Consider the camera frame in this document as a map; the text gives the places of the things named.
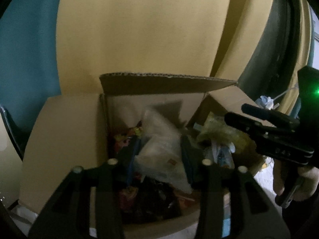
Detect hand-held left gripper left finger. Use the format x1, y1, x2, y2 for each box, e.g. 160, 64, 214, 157
27, 137, 141, 239

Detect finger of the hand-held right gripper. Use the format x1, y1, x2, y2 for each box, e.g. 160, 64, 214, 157
224, 112, 315, 167
241, 104, 300, 130

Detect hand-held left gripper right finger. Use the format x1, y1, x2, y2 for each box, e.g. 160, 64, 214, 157
181, 134, 291, 239

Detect clear bag of tan snacks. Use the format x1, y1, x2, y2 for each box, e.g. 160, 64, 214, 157
135, 107, 194, 195

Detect yellow cartoon snack packet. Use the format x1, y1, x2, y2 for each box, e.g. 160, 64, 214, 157
196, 112, 260, 170

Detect purple snack packet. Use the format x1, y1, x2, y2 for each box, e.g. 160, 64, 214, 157
138, 179, 180, 220

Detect brown cardboard box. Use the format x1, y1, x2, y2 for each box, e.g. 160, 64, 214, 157
19, 73, 275, 239

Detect person's right hand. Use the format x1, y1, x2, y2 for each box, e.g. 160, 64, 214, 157
273, 160, 319, 202

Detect blue white small tubes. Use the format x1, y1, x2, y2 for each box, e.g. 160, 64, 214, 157
255, 96, 278, 110

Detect orange yellow snack packet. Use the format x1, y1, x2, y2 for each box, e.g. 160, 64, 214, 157
113, 127, 143, 152

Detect white tablecloth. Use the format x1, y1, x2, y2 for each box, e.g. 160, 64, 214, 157
0, 154, 285, 239

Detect teal curtain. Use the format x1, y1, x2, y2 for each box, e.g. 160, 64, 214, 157
0, 0, 66, 155

